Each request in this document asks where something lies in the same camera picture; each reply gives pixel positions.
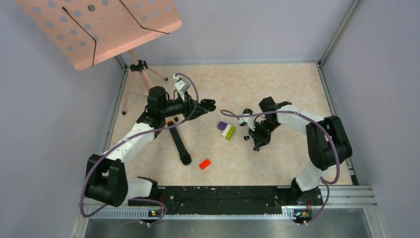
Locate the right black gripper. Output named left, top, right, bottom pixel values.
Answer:
left=248, top=119, right=282, bottom=149

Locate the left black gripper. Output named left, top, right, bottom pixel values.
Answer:
left=160, top=90, right=208, bottom=120

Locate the black earbud case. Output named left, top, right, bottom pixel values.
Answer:
left=200, top=99, right=216, bottom=112
left=243, top=109, right=253, bottom=115

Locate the purple white green block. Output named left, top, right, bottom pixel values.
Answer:
left=217, top=121, right=236, bottom=140

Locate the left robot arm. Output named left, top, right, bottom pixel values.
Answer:
left=82, top=86, right=216, bottom=207

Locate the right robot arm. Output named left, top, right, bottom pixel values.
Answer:
left=239, top=97, right=353, bottom=204

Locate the red block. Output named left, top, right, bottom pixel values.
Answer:
left=199, top=159, right=211, bottom=170

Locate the pink perforated music stand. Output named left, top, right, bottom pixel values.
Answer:
left=15, top=0, right=183, bottom=116

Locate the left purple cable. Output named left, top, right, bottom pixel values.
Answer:
left=79, top=72, right=200, bottom=227

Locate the purple cable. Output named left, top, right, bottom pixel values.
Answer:
left=219, top=109, right=342, bottom=227
left=79, top=72, right=200, bottom=227

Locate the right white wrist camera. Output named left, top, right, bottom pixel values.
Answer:
left=238, top=115, right=256, bottom=131

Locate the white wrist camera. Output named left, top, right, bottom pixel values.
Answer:
left=238, top=115, right=256, bottom=131
left=173, top=75, right=191, bottom=99

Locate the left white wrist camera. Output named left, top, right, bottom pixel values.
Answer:
left=173, top=75, right=191, bottom=99

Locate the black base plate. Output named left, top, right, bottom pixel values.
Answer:
left=148, top=186, right=323, bottom=215

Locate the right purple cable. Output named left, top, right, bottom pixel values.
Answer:
left=219, top=109, right=342, bottom=227

